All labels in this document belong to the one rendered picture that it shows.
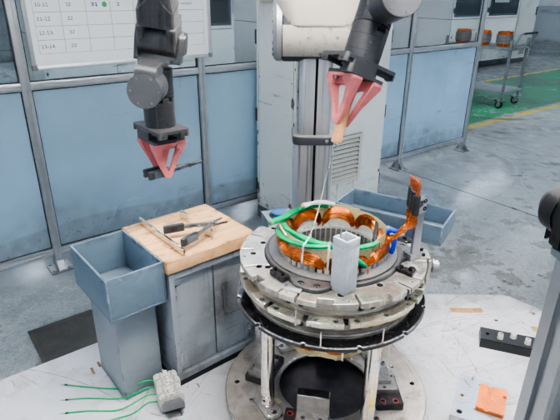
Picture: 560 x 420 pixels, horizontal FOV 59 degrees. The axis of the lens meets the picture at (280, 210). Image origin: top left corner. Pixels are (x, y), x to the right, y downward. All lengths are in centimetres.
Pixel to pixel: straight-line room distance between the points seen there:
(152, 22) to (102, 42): 203
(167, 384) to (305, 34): 79
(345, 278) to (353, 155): 274
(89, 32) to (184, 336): 213
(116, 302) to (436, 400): 63
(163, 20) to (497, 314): 101
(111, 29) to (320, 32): 189
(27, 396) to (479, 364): 92
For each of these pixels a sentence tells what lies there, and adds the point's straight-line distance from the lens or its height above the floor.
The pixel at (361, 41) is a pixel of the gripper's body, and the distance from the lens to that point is 79.
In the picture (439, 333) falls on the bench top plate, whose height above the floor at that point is 78.
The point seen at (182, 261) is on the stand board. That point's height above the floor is 106.
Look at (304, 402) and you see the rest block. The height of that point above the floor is 86.
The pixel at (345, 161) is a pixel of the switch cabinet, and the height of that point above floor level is 46.
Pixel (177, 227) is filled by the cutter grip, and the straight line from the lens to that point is 98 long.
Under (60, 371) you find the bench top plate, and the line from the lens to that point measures 118.
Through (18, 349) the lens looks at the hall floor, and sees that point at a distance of 264.
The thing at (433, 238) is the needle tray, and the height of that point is 104.
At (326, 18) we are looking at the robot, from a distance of 118.
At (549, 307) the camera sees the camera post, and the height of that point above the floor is 131.
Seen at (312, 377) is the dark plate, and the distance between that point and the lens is 109.
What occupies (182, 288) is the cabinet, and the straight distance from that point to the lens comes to 97.
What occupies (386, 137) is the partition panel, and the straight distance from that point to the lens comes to 451.
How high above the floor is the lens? 151
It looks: 24 degrees down
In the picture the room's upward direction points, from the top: 1 degrees clockwise
